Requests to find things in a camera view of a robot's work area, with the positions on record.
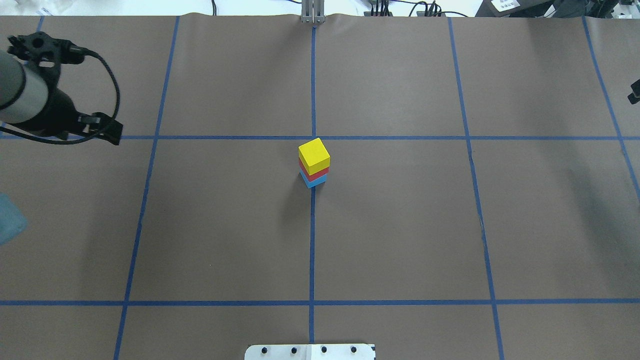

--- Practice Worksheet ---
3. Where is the red cube block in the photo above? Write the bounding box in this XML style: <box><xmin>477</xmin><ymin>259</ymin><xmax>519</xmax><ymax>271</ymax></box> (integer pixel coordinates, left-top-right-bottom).
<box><xmin>298</xmin><ymin>158</ymin><xmax>330</xmax><ymax>178</ymax></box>

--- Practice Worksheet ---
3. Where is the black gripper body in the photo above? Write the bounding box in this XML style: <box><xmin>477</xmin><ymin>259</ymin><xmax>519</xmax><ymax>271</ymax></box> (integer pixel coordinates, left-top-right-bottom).
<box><xmin>25</xmin><ymin>89</ymin><xmax>83</xmax><ymax>140</ymax></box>

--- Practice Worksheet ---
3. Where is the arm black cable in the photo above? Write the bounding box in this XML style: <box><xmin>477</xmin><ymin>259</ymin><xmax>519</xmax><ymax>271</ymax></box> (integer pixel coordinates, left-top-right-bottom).
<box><xmin>0</xmin><ymin>47</ymin><xmax>121</xmax><ymax>146</ymax></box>

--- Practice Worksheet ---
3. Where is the blue cube block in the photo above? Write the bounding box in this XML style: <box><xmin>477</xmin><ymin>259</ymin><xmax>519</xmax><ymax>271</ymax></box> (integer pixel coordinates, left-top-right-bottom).
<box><xmin>299</xmin><ymin>169</ymin><xmax>329</xmax><ymax>189</ymax></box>

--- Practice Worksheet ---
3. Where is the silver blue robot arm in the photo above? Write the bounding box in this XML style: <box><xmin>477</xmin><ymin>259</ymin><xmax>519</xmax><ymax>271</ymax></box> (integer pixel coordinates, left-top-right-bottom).
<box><xmin>1</xmin><ymin>45</ymin><xmax>124</xmax><ymax>146</ymax></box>

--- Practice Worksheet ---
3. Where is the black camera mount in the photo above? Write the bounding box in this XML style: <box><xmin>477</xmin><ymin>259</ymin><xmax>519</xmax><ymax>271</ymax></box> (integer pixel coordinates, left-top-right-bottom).
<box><xmin>7</xmin><ymin>31</ymin><xmax>90</xmax><ymax>65</ymax></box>

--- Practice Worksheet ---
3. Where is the yellow cube block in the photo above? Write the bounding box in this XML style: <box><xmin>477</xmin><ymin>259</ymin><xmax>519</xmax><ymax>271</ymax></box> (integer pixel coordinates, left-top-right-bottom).
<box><xmin>298</xmin><ymin>137</ymin><xmax>331</xmax><ymax>173</ymax></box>

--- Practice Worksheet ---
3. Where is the aluminium frame post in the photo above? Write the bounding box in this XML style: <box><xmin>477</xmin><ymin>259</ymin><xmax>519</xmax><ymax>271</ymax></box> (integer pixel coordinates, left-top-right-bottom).
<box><xmin>299</xmin><ymin>0</ymin><xmax>326</xmax><ymax>25</ymax></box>

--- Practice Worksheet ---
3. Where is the black cardboard box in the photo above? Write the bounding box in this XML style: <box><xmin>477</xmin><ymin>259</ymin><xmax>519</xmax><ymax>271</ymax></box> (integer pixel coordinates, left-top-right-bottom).
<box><xmin>474</xmin><ymin>0</ymin><xmax>594</xmax><ymax>19</ymax></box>

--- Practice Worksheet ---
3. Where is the white camera mast with base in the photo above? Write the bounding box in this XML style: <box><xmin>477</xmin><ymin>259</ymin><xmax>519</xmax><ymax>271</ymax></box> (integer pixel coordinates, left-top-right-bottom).
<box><xmin>244</xmin><ymin>343</ymin><xmax>377</xmax><ymax>360</ymax></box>

